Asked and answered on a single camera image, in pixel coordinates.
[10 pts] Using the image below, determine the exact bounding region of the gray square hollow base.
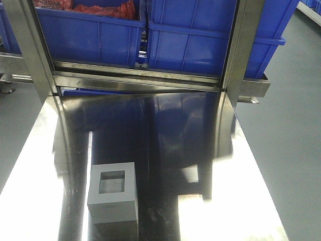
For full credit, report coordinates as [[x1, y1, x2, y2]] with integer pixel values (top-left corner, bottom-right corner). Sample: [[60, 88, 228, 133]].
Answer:
[[87, 162, 138, 224]]

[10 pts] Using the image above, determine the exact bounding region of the blue plastic bin right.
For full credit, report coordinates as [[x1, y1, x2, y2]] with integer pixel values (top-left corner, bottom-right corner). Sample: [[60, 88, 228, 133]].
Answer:
[[146, 1, 297, 79]]

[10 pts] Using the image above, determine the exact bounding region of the blue bin with red contents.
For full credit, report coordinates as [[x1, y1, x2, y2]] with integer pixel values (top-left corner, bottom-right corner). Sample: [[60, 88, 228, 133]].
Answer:
[[36, 1, 146, 66]]

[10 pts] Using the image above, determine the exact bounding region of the red mesh bag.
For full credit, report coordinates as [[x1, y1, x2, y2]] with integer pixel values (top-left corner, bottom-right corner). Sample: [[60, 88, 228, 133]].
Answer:
[[33, 1, 137, 20]]

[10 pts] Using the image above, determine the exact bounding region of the stainless steel rack frame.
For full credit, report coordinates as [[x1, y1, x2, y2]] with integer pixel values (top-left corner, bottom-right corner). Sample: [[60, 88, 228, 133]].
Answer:
[[1, 1, 269, 106]]

